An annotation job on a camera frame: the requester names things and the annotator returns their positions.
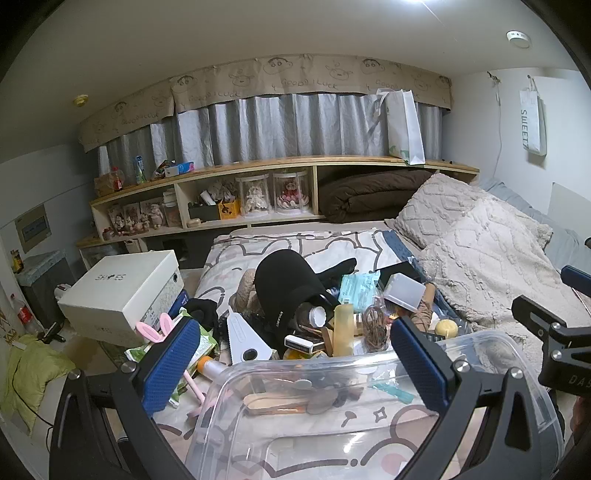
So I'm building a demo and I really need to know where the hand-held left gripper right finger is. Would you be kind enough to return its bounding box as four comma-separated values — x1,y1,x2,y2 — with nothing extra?
390,316,564,480

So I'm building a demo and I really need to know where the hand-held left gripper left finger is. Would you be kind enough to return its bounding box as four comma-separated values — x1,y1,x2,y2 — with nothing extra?
48,318,201,480

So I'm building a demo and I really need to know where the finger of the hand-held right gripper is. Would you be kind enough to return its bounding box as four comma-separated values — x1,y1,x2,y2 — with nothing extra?
512,295,566,342
561,265,591,296

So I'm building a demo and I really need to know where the white triangular plastic case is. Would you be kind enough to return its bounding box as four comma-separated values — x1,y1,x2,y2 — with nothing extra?
226,312,278,365

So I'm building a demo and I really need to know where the frosted plastic box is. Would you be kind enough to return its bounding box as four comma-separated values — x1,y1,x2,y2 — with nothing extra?
383,273,426,311

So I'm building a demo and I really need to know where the clear plastic storage bin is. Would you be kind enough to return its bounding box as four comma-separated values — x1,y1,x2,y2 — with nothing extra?
185,330,566,480

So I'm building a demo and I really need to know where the person's right forearm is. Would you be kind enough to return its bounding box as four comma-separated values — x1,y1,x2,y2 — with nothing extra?
571,398,591,462

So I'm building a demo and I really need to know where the pink bunny-ear headband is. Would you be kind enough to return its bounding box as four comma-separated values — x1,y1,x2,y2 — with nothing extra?
137,314,204,418

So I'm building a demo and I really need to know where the orange-capped plastic roll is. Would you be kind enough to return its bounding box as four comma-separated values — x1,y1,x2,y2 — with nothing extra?
196,357,227,379

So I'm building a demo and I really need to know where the green wipes packet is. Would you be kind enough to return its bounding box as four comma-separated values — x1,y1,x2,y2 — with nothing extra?
124,323,218,407

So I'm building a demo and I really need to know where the black cloth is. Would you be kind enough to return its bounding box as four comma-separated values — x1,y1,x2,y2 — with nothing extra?
185,299,219,330

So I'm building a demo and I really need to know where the yellow translucent bottle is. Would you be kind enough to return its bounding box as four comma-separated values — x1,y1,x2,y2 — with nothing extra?
333,305,355,357

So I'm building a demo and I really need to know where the white shoe box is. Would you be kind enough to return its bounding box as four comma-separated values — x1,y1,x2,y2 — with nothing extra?
58,250,184,344

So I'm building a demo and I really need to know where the black flat box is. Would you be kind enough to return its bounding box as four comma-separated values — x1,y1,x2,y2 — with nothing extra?
376,262,423,284

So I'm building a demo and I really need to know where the teal wipes packet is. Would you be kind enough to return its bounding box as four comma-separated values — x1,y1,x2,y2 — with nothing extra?
339,272,380,301

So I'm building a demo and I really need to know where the beige fuzzy plush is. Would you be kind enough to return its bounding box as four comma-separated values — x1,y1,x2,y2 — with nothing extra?
231,270,259,315

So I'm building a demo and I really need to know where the red-label clear bottle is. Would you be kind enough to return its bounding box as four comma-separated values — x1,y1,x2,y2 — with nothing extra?
295,302,328,326

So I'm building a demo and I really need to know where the long black gold box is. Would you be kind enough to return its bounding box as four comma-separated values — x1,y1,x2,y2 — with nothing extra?
284,335,324,358

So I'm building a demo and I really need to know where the black sock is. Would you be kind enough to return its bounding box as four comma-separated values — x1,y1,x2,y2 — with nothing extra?
318,258,358,282

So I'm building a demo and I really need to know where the yellow-green cloth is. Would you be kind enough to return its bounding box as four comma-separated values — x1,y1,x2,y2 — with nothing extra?
4,335,77,437

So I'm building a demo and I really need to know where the black cap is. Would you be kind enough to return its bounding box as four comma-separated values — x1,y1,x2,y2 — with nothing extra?
255,251,333,335

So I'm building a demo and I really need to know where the white hanging paper bag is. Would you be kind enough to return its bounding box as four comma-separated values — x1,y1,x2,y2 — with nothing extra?
519,78,548,155

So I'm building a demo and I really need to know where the brown folded blanket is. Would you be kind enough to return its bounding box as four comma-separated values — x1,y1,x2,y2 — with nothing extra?
320,170,432,224

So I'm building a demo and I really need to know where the white doll in clear case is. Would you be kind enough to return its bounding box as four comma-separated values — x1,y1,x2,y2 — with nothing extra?
236,175,271,217

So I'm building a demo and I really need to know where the red doll in clear case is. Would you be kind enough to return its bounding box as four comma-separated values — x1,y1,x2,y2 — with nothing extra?
272,170,309,214

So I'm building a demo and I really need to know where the white green paper bag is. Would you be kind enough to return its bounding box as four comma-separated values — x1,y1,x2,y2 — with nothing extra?
376,89,426,165

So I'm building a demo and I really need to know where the wooden shelf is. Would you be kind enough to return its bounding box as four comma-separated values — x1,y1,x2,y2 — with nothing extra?
76,156,481,273

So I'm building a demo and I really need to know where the grey curtain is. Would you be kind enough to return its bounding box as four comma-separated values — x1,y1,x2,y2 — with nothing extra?
97,92,444,176

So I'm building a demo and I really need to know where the beige printed valance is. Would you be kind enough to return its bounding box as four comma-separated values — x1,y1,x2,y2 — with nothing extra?
76,54,452,153

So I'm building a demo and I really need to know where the coiled brown cable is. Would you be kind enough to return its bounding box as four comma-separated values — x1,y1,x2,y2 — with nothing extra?
362,305,389,352

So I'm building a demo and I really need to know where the grey wall panel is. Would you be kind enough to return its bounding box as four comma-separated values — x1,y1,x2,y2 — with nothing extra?
15,205,51,252

